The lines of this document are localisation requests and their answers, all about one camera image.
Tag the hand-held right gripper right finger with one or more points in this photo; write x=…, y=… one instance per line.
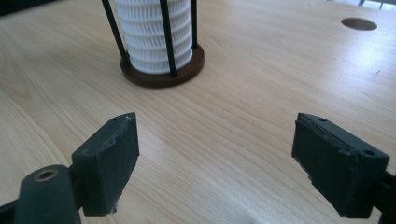
x=336, y=168

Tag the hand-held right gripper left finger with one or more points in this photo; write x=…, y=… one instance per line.
x=106, y=168

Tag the stack of paper cups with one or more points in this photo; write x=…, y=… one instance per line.
x=149, y=37

